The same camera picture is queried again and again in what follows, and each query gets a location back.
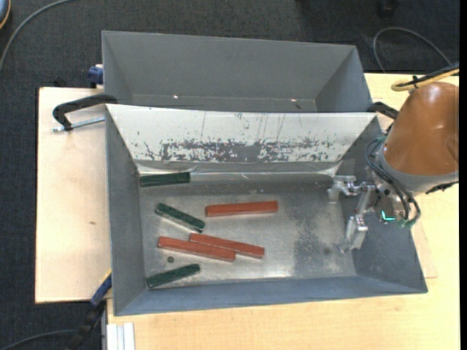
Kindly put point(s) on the grey metal bin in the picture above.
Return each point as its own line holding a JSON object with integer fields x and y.
{"x": 226, "y": 275}

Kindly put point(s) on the red-brown flat block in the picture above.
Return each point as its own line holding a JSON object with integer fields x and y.
{"x": 233, "y": 247}
{"x": 241, "y": 208}
{"x": 189, "y": 248}

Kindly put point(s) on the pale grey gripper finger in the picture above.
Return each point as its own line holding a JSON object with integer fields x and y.
{"x": 343, "y": 187}
{"x": 357, "y": 232}

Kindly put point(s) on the dark green flat block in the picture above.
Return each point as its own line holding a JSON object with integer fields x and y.
{"x": 179, "y": 217}
{"x": 165, "y": 179}
{"x": 173, "y": 275}

